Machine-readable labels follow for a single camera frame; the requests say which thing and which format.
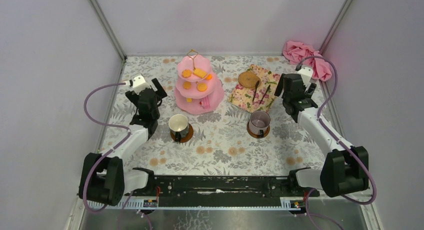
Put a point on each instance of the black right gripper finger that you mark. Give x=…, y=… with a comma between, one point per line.
x=311, y=89
x=280, y=86

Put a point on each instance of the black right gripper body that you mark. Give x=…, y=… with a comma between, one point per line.
x=284, y=99

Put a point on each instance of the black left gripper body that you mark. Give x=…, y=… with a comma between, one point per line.
x=151, y=92

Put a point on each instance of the floral rectangular serving tray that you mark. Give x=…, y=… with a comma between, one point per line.
x=242, y=97

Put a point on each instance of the round orange cookie toy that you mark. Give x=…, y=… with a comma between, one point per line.
x=187, y=85

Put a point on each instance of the orange flower cookie toy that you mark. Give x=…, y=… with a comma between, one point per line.
x=186, y=73

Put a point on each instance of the cream mug black handle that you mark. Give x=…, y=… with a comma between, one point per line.
x=179, y=127

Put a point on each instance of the mauve mug black handle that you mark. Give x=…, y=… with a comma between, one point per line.
x=260, y=118

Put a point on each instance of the small orange cookie toy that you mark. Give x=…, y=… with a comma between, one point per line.
x=202, y=87

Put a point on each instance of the pink cake slice toy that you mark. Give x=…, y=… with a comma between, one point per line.
x=205, y=104

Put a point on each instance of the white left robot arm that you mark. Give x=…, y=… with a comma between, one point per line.
x=103, y=179

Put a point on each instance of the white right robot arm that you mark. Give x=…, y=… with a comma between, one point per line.
x=345, y=169

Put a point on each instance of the round woven brown coaster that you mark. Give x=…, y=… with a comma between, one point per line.
x=248, y=79

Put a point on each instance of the pink three-tier cake stand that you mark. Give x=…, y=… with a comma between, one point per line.
x=215, y=92

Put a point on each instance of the brown saucer right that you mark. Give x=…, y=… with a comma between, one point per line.
x=256, y=131

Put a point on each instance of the brown saucer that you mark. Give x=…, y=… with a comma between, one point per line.
x=256, y=131
x=185, y=138

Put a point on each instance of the brown saucer left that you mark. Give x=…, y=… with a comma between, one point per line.
x=185, y=138

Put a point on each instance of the floral tablecloth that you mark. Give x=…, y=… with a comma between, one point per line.
x=221, y=144

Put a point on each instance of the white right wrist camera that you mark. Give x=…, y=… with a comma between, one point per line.
x=306, y=73

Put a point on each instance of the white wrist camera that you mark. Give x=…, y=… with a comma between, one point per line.
x=306, y=73
x=137, y=84

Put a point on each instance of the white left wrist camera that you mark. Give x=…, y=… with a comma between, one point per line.
x=137, y=84

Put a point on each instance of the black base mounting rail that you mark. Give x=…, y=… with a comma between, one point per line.
x=224, y=192

